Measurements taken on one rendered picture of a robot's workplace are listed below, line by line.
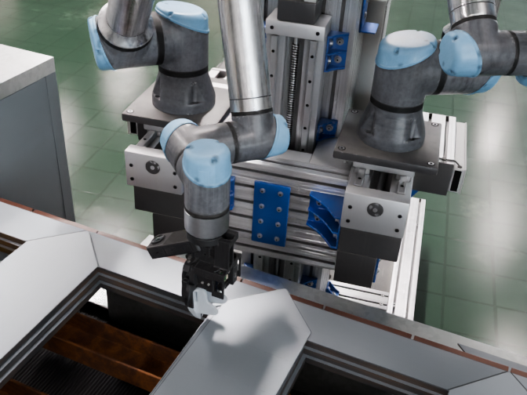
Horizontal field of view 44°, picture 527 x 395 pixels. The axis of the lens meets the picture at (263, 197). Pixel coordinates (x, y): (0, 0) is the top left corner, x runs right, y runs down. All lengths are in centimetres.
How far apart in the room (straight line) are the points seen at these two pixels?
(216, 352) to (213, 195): 30
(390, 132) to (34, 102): 93
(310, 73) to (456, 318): 140
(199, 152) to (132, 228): 192
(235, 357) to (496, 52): 67
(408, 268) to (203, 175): 152
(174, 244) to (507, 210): 241
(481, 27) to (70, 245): 90
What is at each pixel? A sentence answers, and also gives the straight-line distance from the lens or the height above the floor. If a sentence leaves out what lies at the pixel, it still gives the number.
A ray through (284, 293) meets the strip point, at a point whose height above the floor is 86.
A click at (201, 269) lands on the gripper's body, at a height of 100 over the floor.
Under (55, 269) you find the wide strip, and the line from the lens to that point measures 137.
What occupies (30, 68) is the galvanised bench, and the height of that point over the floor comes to 105.
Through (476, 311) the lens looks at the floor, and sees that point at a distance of 268.
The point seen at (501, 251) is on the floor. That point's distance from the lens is 304.
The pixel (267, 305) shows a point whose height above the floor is 86.
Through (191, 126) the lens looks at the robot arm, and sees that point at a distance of 112.
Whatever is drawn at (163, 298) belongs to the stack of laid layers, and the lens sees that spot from 130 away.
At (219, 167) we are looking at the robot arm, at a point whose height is 120.
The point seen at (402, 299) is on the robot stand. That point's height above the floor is 23.
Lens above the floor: 172
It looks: 34 degrees down
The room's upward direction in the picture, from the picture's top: 4 degrees clockwise
